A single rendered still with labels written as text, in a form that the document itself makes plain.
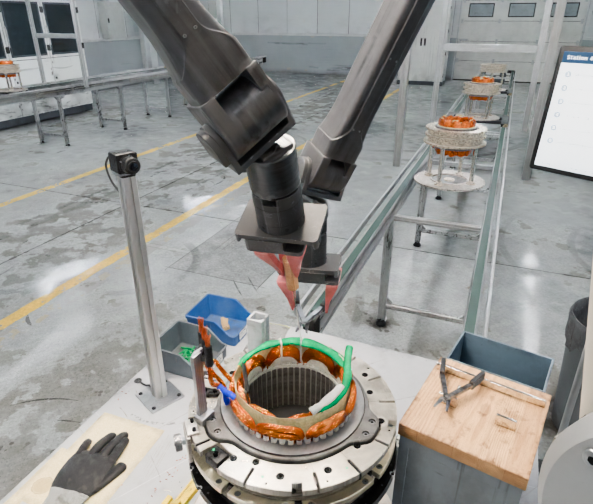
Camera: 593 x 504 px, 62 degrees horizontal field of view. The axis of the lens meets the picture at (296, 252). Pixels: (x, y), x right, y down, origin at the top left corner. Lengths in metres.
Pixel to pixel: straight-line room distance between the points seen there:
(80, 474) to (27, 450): 1.32
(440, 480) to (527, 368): 0.31
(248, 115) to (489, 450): 0.59
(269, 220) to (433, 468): 0.49
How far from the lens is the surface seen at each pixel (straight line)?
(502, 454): 0.83
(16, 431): 2.60
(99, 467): 1.18
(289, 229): 0.57
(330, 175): 0.77
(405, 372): 1.38
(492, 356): 1.07
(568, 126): 1.57
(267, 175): 0.52
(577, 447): 0.27
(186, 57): 0.45
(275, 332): 1.48
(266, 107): 0.47
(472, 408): 0.88
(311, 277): 0.81
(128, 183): 1.04
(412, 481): 0.91
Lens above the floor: 1.64
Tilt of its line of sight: 26 degrees down
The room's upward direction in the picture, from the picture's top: straight up
